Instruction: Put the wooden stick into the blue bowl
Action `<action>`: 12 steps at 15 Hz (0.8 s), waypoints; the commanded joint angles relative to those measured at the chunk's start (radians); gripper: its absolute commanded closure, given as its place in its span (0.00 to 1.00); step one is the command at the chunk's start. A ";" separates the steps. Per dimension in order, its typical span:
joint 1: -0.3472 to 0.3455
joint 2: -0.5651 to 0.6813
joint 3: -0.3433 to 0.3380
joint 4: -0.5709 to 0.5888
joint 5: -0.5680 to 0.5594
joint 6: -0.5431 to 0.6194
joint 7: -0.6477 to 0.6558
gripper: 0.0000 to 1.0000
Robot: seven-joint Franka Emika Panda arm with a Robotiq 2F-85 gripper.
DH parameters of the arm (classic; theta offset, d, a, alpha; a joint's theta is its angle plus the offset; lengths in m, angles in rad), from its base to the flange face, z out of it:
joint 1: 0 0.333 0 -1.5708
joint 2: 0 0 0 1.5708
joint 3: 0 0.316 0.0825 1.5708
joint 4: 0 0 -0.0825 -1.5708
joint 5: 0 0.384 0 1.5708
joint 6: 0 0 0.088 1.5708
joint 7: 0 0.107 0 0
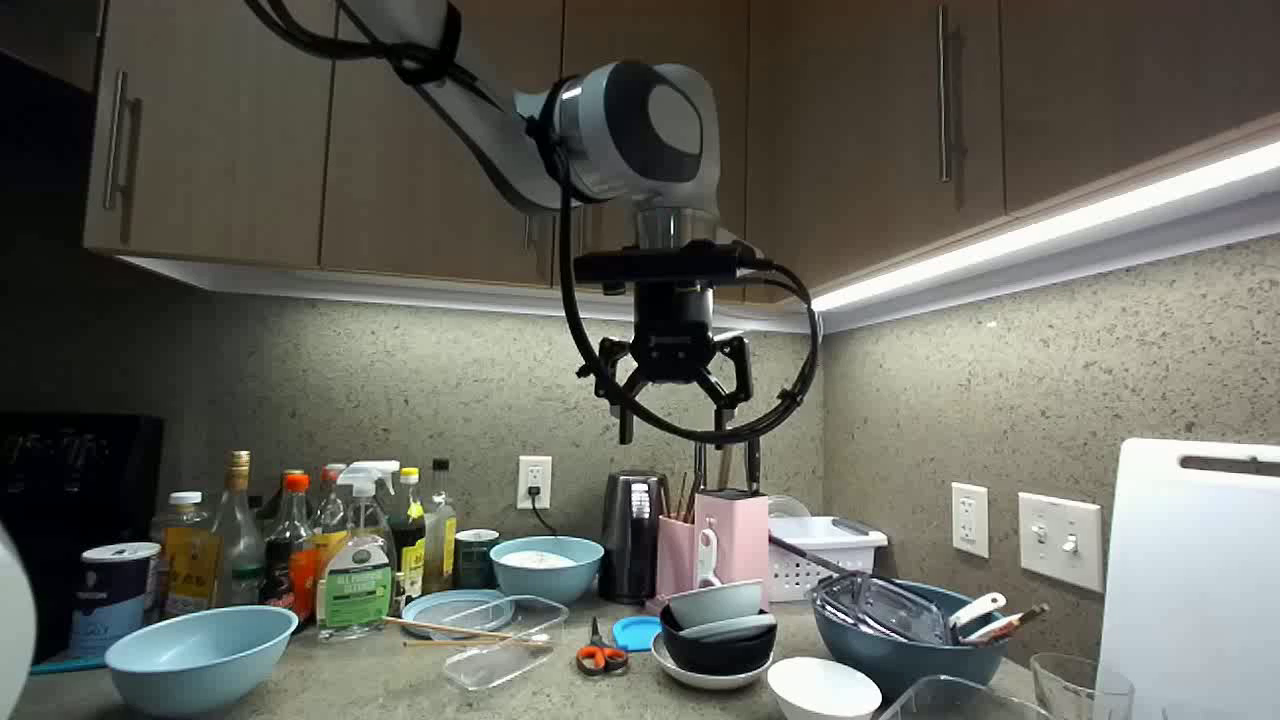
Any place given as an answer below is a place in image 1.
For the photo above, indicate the red orange small tool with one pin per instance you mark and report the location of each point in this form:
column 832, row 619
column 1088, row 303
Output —
column 597, row 659

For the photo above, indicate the blue bowl with white content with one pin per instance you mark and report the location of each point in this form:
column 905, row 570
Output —
column 544, row 565

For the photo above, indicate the green jar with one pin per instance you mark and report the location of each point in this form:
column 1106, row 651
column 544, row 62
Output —
column 473, row 570

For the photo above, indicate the dark yellow cap bottle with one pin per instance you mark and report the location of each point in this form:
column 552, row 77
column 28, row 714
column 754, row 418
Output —
column 411, row 531

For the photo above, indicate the pink knife block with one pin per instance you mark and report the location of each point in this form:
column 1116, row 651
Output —
column 723, row 537

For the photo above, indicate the white spray bottle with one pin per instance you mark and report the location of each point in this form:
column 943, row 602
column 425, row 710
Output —
column 356, row 576

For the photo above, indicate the orange cap bottle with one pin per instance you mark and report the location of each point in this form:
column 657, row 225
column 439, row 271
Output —
column 292, row 559

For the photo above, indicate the small white bowl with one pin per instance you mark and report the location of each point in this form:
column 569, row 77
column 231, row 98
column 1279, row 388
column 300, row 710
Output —
column 821, row 688

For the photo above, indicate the dark blue utensil bowl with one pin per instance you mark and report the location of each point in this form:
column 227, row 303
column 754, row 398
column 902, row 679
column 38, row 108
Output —
column 889, row 661

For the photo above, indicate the stacked dark bowls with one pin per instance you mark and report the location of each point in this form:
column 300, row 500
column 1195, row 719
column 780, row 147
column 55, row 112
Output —
column 717, row 631

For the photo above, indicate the under cabinet light strip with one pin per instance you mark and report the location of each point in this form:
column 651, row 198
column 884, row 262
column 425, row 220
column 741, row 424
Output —
column 1071, row 225

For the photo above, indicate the clear glass cup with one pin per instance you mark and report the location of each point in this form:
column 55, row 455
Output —
column 1080, row 688

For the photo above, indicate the black kettle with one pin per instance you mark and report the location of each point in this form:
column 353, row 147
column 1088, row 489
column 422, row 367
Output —
column 631, row 534

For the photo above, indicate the white blue canister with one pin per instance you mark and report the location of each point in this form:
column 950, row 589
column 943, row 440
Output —
column 112, row 593

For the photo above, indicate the black microwave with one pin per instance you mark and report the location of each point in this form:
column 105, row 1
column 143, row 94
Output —
column 73, row 481

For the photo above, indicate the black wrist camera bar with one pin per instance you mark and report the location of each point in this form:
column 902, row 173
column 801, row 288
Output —
column 673, row 264

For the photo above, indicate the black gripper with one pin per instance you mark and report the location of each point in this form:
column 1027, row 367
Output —
column 673, row 348

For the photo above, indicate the wooden stick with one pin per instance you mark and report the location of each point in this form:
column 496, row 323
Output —
column 477, row 638

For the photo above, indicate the tall glass oil bottle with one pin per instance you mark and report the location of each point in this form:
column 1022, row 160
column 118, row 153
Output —
column 243, row 555

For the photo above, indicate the small blue lid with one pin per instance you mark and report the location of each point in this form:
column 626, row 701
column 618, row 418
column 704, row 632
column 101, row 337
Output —
column 634, row 632

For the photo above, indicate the yellow liquid bottle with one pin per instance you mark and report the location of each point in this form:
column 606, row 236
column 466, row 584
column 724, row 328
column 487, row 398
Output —
column 189, row 555

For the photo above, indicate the white small switch plate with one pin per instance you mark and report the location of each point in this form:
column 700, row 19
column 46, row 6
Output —
column 969, row 518

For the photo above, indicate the white plastic basket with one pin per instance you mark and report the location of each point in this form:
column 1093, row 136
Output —
column 801, row 549

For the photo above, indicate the light blue plate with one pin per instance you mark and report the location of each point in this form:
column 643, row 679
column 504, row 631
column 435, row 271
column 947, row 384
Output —
column 473, row 608

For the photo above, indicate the white wall outlet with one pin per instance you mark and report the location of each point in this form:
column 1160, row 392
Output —
column 533, row 481

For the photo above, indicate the large light blue bowl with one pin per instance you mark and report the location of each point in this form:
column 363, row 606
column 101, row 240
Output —
column 200, row 661

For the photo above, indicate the clear glass bowl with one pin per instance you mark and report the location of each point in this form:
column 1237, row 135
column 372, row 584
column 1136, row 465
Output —
column 955, row 696

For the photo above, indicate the white light switch plate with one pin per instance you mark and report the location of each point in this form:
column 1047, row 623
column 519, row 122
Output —
column 1060, row 543

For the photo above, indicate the white plate under bowls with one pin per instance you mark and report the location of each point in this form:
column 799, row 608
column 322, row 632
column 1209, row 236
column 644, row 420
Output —
column 704, row 682

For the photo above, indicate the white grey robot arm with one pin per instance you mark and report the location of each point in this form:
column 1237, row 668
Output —
column 631, row 160

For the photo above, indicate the white cutting board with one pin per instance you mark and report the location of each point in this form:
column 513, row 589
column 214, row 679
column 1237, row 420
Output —
column 1195, row 576

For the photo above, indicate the clear glass container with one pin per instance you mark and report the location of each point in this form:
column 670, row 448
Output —
column 491, row 664

